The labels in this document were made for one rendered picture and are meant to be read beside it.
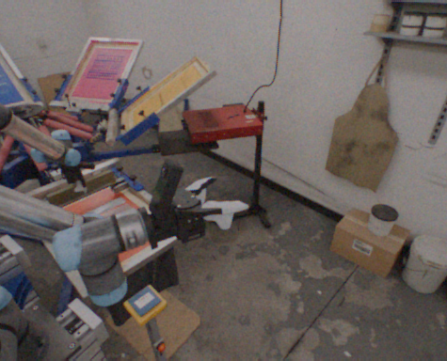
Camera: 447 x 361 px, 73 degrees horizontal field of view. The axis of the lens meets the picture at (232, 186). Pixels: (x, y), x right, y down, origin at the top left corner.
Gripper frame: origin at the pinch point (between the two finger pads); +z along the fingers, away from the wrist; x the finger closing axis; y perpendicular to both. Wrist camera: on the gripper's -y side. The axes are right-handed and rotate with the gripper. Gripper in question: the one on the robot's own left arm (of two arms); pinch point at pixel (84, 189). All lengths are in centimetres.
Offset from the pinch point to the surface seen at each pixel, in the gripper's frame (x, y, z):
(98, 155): -64, -35, 17
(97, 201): -3.7, -5.9, 13.5
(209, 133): -4, -98, 0
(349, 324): 129, -105, 109
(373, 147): 84, -194, 15
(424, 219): 137, -201, 64
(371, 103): 73, -196, -17
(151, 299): 77, 9, 12
